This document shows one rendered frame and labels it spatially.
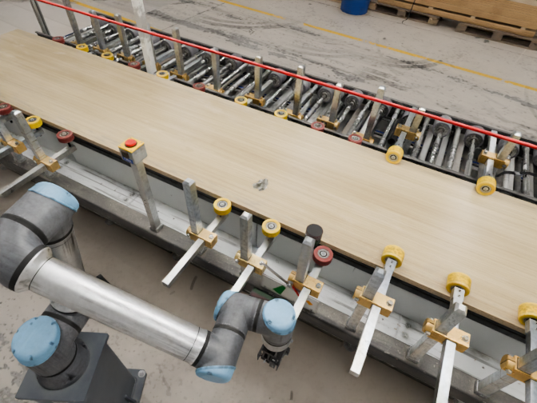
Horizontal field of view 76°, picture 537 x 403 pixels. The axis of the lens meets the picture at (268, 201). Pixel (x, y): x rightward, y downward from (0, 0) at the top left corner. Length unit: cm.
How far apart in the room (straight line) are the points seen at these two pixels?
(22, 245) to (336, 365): 174
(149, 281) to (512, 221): 207
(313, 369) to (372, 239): 95
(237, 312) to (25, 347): 78
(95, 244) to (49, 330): 138
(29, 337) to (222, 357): 76
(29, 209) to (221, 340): 56
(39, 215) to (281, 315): 65
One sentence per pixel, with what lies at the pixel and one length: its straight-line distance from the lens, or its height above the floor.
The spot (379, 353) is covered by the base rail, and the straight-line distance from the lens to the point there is 156.
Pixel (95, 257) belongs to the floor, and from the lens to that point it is 269.
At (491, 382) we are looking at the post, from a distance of 154.
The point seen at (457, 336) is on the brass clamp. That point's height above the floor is 97.
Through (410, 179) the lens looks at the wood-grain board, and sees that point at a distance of 188.
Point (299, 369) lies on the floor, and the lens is 217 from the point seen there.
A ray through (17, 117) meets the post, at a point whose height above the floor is 109.
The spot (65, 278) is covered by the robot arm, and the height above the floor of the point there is 135.
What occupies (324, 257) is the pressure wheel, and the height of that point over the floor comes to 91.
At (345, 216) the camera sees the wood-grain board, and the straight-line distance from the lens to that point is 159.
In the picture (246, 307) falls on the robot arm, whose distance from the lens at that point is 98.
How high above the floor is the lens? 207
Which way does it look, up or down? 47 degrees down
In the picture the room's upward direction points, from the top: 4 degrees clockwise
